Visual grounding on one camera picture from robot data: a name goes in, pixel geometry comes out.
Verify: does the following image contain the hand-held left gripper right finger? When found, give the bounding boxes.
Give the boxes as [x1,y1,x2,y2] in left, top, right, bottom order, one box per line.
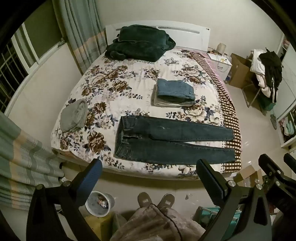
[196,159,272,241]

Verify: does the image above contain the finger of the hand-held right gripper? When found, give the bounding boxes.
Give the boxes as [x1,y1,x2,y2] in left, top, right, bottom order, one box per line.
[283,153,296,173]
[258,153,281,181]

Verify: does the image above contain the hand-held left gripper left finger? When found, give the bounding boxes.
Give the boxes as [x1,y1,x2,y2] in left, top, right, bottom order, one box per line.
[26,159,103,241]

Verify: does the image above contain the dark blue jeans pants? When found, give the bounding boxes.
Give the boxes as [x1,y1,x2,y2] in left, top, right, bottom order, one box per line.
[114,116,236,164]

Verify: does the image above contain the folded beige pants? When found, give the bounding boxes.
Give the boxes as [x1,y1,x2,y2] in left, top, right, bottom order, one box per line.
[151,91,196,107]

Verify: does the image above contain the small open cardboard box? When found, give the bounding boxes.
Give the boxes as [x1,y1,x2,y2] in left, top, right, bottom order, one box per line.
[233,166,263,188]

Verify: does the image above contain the white waste bin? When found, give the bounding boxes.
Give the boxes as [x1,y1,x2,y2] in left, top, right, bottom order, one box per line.
[85,191,115,218]

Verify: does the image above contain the teal basket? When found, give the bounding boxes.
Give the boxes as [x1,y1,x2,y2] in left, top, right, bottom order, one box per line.
[193,206,242,234]

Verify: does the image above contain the person's right grey shoe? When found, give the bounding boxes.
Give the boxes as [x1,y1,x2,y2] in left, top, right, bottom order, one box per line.
[157,193,175,211]

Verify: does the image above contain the person's grey shoe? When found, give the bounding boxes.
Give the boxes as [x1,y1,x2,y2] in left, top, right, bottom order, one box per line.
[157,193,175,211]
[137,192,154,209]

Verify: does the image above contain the yellow box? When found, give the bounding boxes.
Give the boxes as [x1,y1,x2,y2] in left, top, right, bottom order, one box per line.
[84,214,114,241]

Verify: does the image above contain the person's left grey shoe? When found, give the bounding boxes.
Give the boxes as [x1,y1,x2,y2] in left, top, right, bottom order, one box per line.
[137,192,154,209]

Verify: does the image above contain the folded grey cloth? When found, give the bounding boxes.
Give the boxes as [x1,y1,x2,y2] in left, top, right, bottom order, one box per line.
[60,99,89,133]

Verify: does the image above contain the white cabinet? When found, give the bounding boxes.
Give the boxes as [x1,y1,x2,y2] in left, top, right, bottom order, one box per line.
[275,35,296,149]

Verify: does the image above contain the person's fuzzy beige robe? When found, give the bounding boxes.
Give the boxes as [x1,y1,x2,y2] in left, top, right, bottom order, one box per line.
[110,204,206,241]

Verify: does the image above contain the striped green curtain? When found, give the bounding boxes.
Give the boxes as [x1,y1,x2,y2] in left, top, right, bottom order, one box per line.
[0,111,65,209]
[52,0,107,75]

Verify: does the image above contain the wooden chair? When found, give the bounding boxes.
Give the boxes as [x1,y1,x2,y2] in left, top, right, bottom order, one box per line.
[242,79,264,108]

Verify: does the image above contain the black garment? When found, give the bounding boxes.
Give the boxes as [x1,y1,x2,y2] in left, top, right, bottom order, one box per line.
[258,48,284,102]

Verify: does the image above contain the folded light blue jeans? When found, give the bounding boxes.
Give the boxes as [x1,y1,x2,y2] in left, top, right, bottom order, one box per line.
[155,79,196,102]

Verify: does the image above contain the large brown cardboard box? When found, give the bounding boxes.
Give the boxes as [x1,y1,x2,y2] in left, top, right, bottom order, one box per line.
[228,53,255,88]

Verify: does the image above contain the white garment pile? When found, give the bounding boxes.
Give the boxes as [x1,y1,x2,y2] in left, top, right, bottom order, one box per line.
[251,49,273,98]

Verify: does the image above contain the floral blanket with checked border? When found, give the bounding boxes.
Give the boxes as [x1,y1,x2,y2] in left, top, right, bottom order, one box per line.
[52,50,242,180]

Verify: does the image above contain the white nightstand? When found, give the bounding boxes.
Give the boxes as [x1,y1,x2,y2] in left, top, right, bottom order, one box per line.
[207,52,233,80]

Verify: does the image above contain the pink bed sheet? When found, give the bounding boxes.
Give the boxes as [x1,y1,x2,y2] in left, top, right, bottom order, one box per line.
[200,50,221,78]

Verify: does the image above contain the dark green fuzzy blanket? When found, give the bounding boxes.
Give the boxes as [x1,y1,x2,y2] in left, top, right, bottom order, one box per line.
[105,25,176,62]

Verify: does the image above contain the white bed headboard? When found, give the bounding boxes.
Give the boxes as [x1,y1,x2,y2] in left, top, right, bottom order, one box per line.
[105,20,211,51]

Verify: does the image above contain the black cable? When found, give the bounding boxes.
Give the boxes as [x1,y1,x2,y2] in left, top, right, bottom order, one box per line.
[150,203,184,241]

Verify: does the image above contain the window with white frame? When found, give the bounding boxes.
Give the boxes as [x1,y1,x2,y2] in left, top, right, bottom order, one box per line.
[0,23,38,107]

